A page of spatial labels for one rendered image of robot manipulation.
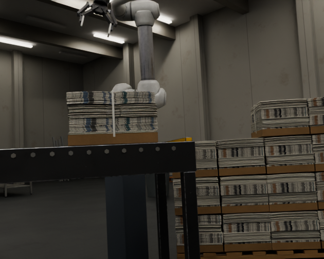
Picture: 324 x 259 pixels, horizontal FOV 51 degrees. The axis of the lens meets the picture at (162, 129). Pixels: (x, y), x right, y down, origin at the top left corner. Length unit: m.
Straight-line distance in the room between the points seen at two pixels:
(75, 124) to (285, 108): 1.35
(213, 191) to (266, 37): 7.67
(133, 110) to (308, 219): 1.33
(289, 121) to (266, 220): 0.63
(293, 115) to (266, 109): 0.17
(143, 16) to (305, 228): 1.70
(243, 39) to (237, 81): 1.15
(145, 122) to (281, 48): 7.99
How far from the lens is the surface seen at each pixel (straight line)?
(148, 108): 1.47
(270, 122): 2.22
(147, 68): 2.40
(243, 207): 2.20
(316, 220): 2.32
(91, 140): 1.43
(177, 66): 11.21
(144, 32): 2.43
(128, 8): 2.46
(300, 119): 2.27
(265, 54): 9.46
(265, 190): 2.21
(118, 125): 1.45
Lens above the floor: 0.75
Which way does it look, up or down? 4 degrees up
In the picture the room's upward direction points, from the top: 3 degrees counter-clockwise
